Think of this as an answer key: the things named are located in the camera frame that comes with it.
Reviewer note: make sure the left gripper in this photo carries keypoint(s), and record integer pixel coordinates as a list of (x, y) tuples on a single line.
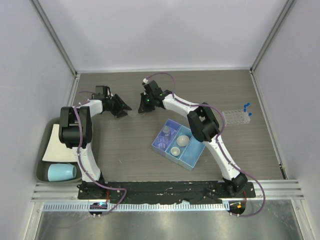
[(120, 107)]

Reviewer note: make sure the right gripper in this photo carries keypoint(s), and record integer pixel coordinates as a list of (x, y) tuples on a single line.
[(143, 108)]

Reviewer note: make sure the small glass beaker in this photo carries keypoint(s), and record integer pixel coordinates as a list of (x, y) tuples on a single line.
[(161, 142)]

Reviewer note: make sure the blue compartment organizer tray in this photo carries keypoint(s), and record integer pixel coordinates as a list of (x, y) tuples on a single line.
[(190, 154)]

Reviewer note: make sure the white evaporating dish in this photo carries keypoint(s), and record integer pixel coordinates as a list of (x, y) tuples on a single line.
[(182, 140)]

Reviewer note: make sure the white ceramic crucible cup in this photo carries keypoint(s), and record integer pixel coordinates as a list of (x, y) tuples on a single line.
[(175, 151)]

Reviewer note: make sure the clear test tube rack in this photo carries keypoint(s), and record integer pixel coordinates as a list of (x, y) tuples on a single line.
[(236, 117)]

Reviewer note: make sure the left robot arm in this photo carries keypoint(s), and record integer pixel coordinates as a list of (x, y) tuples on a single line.
[(76, 128)]

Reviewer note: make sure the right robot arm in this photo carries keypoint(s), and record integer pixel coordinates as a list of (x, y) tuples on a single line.
[(204, 127)]

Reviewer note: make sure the white paper sheet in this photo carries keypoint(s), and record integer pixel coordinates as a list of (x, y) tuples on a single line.
[(57, 152)]

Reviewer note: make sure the dark green tray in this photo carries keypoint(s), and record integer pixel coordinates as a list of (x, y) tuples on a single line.
[(42, 167)]

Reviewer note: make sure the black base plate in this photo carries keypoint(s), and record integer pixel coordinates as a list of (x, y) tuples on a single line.
[(164, 192)]

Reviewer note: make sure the white slotted cable duct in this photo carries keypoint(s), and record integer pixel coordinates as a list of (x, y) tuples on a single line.
[(82, 206)]

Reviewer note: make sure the aluminium rail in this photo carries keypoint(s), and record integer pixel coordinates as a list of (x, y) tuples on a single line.
[(273, 189)]

